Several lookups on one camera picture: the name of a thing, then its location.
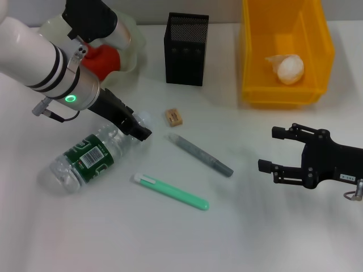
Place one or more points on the black mesh pen holder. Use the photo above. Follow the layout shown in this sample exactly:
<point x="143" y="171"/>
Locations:
<point x="185" y="56"/>

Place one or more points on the grey marker pen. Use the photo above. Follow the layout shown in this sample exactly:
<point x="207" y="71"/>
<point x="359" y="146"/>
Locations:
<point x="198" y="154"/>

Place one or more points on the white paper ball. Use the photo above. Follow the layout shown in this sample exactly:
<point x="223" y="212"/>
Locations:
<point x="290" y="69"/>

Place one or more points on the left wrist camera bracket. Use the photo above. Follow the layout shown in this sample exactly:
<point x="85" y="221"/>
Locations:
<point x="78" y="56"/>

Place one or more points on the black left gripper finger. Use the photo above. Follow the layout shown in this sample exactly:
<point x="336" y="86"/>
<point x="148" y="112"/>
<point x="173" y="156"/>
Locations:
<point x="140" y="130"/>

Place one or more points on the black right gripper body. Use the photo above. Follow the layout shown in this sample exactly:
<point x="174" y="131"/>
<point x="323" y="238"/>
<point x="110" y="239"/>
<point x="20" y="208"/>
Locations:
<point x="329" y="161"/>

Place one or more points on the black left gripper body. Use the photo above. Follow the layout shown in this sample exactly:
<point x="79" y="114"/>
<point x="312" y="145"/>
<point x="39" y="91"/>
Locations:
<point x="113" y="110"/>

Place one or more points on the yellow plastic bin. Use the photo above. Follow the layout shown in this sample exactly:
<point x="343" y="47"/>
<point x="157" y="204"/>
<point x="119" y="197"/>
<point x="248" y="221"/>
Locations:
<point x="261" y="56"/>

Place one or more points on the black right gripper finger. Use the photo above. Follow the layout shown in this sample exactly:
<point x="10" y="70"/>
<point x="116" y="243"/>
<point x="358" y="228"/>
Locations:
<point x="265" y="165"/>
<point x="280" y="132"/>

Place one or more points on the green pen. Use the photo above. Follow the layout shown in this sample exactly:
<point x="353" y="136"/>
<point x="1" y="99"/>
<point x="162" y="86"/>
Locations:
<point x="175" y="192"/>

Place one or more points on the tan eraser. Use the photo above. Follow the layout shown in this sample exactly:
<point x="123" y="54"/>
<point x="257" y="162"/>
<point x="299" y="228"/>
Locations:
<point x="173" y="118"/>

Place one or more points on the clear green-label water bottle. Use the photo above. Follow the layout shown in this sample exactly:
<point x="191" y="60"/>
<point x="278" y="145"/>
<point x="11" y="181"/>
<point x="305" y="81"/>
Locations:
<point x="85" y="158"/>

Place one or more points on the pale green glass fruit plate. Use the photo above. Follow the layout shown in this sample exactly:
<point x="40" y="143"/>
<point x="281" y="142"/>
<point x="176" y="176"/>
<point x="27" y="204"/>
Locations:
<point x="133" y="56"/>

